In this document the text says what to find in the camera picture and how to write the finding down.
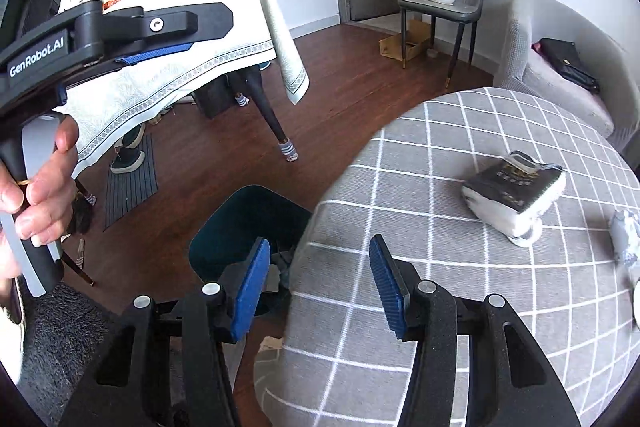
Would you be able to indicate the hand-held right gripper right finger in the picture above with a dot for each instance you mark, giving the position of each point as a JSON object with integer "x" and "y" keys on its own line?
{"x": 387, "y": 287}

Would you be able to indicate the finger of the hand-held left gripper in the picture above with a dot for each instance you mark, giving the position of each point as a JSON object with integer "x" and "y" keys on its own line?
{"x": 200, "y": 24}

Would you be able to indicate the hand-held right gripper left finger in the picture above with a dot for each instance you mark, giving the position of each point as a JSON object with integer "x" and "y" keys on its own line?
{"x": 250, "y": 292}

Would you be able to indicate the dark teal trash bin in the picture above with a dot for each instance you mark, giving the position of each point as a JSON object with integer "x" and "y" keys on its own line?
{"x": 225, "y": 232}

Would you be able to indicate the black and white packet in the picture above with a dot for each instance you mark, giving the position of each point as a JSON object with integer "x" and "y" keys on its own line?
{"x": 510, "y": 187}

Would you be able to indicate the white paper ball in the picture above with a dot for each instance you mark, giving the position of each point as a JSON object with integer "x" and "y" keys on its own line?
{"x": 626, "y": 237}

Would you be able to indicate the white paper cup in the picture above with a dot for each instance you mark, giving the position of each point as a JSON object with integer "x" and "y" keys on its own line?
{"x": 636, "y": 302}

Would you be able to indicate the person's left forearm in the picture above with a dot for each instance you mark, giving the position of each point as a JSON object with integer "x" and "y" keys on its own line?
{"x": 60, "y": 332}

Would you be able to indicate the person's left hand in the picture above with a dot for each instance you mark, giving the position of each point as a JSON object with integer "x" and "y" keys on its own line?
{"x": 55, "y": 197}

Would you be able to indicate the white patterned tablecloth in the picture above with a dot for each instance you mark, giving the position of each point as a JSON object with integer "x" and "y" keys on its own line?
{"x": 165, "y": 82}

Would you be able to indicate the dark box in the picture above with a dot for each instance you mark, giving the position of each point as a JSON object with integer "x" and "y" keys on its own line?
{"x": 215, "y": 99}

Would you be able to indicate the dark table leg striped sock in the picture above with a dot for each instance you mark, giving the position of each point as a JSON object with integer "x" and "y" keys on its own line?
{"x": 241, "y": 97}
{"x": 86, "y": 194}
{"x": 272, "y": 122}

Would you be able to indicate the grey checked tablecloth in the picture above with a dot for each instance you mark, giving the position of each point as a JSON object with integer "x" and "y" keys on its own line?
{"x": 450, "y": 217}

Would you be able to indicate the dark sneaker white sole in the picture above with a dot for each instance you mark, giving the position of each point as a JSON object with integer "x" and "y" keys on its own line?
{"x": 127, "y": 154}

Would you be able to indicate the dark ribbed floor mat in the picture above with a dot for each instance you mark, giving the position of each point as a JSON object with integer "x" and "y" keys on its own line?
{"x": 132, "y": 197}

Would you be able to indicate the brown cardboard box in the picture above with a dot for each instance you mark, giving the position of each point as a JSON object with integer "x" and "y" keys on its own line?
{"x": 400, "y": 44}

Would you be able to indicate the grey chair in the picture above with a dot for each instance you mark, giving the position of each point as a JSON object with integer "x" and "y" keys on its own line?
{"x": 425, "y": 9}

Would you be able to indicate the grey armchair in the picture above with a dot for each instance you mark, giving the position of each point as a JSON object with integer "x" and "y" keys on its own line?
{"x": 550, "y": 82}

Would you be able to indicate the black bag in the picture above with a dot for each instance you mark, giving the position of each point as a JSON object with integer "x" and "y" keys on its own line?
{"x": 565, "y": 62}

